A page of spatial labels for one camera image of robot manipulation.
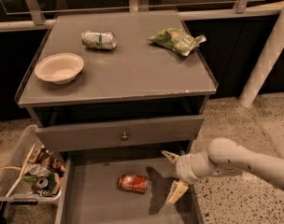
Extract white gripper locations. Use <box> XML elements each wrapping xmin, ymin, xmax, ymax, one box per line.
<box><xmin>162</xmin><ymin>150</ymin><xmax>200</xmax><ymax>204</ymax></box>

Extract red coke can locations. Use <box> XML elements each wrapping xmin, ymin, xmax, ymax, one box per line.
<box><xmin>118</xmin><ymin>175</ymin><xmax>149</xmax><ymax>193</ymax></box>

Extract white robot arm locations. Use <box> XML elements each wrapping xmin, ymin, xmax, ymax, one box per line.
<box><xmin>163</xmin><ymin>138</ymin><xmax>284</xmax><ymax>204</ymax></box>

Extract round metal drawer knob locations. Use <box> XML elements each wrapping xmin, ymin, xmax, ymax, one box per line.
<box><xmin>121</xmin><ymin>132</ymin><xmax>129</xmax><ymax>141</ymax></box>

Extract open grey middle drawer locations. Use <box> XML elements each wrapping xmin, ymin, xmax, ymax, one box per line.
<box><xmin>55</xmin><ymin>142</ymin><xmax>203</xmax><ymax>224</ymax></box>

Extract grey top drawer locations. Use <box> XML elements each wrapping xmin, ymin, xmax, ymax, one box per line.
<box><xmin>35</xmin><ymin>115</ymin><xmax>204</xmax><ymax>152</ymax></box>

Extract grey drawer cabinet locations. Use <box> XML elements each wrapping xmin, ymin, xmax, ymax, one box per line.
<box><xmin>14</xmin><ymin>10</ymin><xmax>219</xmax><ymax>154</ymax></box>

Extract crushed can in bin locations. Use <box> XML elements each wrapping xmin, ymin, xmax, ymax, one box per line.
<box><xmin>33</xmin><ymin>177</ymin><xmax>49</xmax><ymax>190</ymax></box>

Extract green white soda can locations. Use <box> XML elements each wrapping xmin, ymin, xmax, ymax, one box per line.
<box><xmin>81</xmin><ymin>31</ymin><xmax>117</xmax><ymax>50</ymax></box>

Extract crumpled snack wrappers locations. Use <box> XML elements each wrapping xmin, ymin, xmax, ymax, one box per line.
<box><xmin>2</xmin><ymin>144</ymin><xmax>65</xmax><ymax>197</ymax></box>

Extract green chip bag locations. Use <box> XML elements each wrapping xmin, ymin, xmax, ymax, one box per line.
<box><xmin>149</xmin><ymin>28</ymin><xmax>206</xmax><ymax>57</ymax></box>

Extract clear plastic trash bin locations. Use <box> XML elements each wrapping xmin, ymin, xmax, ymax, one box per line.
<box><xmin>0</xmin><ymin>125</ymin><xmax>61</xmax><ymax>203</ymax></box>

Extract white paper bowl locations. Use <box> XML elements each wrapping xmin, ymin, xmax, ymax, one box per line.
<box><xmin>35</xmin><ymin>53</ymin><xmax>84</xmax><ymax>84</ymax></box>

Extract metal railing with glass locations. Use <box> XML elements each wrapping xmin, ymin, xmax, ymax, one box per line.
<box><xmin>0</xmin><ymin>0</ymin><xmax>284</xmax><ymax>33</ymax></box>

